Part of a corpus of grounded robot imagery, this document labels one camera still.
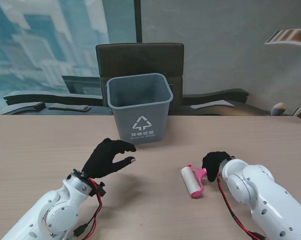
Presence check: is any dark paper stack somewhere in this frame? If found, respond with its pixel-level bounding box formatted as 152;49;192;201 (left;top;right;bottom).
47;104;92;113

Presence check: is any black office chair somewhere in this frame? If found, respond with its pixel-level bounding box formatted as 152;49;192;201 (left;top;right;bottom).
95;42;185;115

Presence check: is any small black desk object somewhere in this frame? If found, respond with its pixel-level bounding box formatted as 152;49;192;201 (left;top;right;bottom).
31;101;46;111

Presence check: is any grey plastic waste bin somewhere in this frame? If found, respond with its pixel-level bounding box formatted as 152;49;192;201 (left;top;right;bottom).
105;72;174;145

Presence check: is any black curved desk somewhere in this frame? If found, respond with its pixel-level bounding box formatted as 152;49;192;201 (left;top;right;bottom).
0;88;273;116

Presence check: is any red black right arm cable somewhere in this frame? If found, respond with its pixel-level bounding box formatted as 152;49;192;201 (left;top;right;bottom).
216;172;266;240

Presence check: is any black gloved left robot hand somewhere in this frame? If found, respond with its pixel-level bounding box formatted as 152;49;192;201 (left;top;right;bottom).
81;137;137;180

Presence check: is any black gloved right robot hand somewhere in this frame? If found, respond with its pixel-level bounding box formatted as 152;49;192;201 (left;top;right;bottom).
201;151;235;183

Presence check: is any white paper sheet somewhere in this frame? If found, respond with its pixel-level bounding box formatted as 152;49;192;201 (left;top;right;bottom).
190;99;235;110

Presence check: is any brown curved wooden board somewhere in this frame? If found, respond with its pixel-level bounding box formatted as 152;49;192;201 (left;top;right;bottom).
263;28;301;48

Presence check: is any black window post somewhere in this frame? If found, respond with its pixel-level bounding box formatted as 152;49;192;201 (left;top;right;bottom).
134;0;143;44

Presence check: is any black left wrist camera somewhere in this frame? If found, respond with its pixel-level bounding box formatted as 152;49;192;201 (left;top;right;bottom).
89;181;107;198

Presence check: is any white lint roller refill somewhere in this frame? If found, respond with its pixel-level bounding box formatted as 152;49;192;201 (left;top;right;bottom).
180;166;203;196

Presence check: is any pink lint roller handle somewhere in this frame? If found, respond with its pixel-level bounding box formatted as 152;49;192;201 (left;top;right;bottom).
185;164;208;200

